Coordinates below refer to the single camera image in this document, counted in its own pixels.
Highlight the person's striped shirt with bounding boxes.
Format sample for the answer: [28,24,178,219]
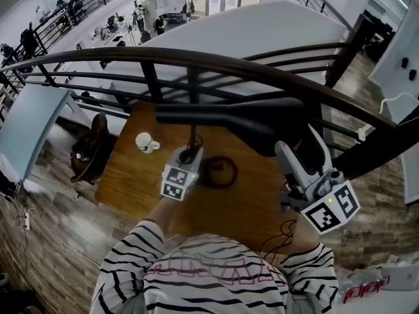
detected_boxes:
[91,220,340,314]

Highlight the black balcony railing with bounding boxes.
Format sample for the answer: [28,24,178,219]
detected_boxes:
[0,0,155,69]

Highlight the brown wooden table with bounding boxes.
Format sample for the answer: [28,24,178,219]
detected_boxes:
[94,101,310,255]

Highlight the thin red cable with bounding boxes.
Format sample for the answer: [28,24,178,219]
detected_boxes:
[258,218,297,258]

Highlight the person's right forearm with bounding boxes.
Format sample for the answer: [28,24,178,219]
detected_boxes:
[287,218,323,256]

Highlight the white plastic bag red print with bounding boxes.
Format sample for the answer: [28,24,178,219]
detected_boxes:
[337,263,392,304]

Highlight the white mug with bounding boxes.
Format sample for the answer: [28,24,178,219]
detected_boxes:
[134,131,162,154]

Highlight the person's left forearm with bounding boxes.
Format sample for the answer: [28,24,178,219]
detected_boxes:
[143,196,179,232]

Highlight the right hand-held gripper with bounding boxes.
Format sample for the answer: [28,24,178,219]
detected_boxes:
[274,124,361,236]

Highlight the white cable on table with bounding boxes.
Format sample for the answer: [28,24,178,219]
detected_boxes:
[379,92,419,114]

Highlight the white cabinet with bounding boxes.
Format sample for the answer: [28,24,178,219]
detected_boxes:
[143,0,158,33]

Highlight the black desk lamp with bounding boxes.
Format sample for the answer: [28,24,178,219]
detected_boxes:
[155,97,312,190]

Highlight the white panel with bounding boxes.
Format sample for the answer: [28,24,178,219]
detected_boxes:
[401,152,419,206]

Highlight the light blue table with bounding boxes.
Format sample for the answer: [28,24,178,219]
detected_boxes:
[0,84,93,184]

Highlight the white side table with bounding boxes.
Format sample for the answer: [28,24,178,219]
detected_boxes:
[367,0,419,124]

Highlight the dark curved railing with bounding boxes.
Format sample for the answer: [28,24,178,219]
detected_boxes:
[0,42,419,181]

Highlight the white box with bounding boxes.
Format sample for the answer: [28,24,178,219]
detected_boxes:
[380,264,419,291]

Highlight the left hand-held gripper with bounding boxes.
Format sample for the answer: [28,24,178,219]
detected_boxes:
[160,145,205,202]

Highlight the brown wooden chair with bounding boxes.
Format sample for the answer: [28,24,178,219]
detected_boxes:
[69,112,114,184]

